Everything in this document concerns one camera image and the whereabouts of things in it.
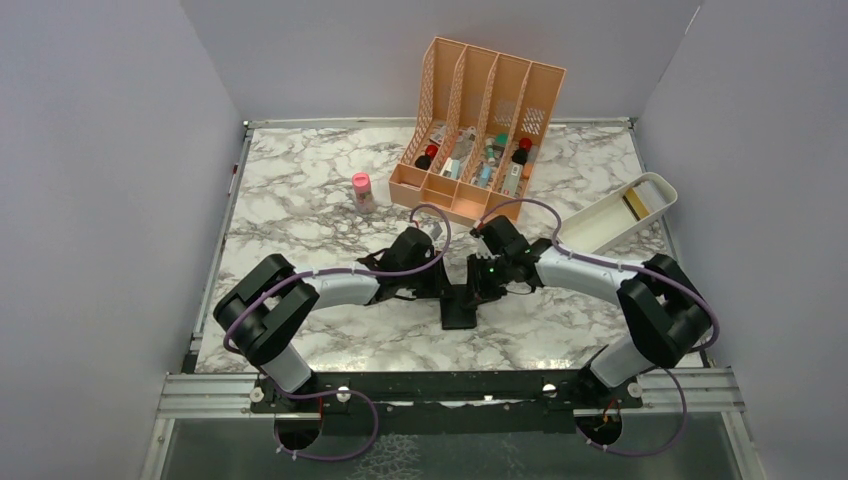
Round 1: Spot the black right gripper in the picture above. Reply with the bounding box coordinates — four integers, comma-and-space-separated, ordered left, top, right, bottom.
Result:
462, 252, 512, 307

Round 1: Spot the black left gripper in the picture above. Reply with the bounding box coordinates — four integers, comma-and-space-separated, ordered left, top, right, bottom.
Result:
399, 251, 456, 299

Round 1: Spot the black leather card holder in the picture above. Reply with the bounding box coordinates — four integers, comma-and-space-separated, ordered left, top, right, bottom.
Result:
439, 284, 477, 331

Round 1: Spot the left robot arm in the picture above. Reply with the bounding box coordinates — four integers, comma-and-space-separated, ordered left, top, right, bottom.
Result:
213, 226, 440, 411

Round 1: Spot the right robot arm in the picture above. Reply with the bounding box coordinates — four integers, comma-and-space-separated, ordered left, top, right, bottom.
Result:
466, 215, 713, 407

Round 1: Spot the pink cartoon bottle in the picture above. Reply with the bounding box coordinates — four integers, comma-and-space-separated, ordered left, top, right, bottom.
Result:
352, 172, 376, 214

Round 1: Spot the peach desk organizer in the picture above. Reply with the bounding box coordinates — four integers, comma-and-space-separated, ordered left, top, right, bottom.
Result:
389, 37, 567, 226

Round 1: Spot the white plastic tray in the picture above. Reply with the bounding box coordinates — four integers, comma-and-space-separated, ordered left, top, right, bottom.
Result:
558, 172, 678, 253

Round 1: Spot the teal cap tube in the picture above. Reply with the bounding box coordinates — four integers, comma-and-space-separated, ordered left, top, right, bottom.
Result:
483, 133, 508, 168

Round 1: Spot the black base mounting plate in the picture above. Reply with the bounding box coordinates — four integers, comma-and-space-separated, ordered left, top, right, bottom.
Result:
249, 370, 643, 436

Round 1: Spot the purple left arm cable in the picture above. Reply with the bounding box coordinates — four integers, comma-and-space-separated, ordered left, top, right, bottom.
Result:
223, 203, 454, 463

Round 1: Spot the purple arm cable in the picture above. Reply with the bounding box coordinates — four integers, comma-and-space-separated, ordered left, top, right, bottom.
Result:
471, 198, 721, 460
223, 203, 454, 463

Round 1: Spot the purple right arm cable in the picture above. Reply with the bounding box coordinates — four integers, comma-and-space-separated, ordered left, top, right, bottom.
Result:
471, 198, 721, 460

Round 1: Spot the aluminium table frame rail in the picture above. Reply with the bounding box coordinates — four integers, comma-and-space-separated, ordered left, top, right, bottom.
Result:
141, 368, 765, 479

